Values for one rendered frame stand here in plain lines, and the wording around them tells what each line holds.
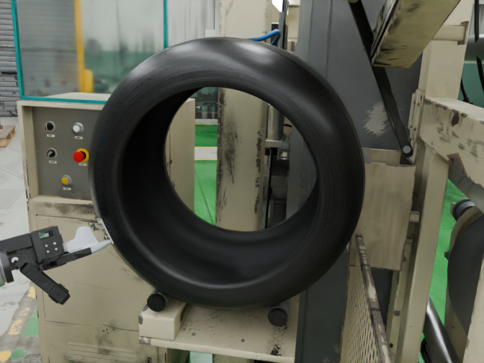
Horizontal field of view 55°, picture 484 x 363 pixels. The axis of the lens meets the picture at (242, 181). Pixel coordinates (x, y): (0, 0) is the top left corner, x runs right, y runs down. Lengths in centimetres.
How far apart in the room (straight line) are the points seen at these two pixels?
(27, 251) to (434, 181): 98
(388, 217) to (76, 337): 134
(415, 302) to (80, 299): 124
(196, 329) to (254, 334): 14
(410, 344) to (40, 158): 142
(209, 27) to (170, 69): 949
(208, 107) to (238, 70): 950
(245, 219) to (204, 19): 916
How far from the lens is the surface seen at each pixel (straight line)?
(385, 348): 85
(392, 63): 117
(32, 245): 102
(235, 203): 136
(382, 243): 131
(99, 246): 104
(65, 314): 204
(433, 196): 131
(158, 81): 92
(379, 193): 127
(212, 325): 121
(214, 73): 89
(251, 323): 122
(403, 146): 125
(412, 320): 145
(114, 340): 200
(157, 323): 114
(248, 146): 131
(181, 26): 1034
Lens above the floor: 146
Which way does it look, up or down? 16 degrees down
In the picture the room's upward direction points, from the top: 2 degrees clockwise
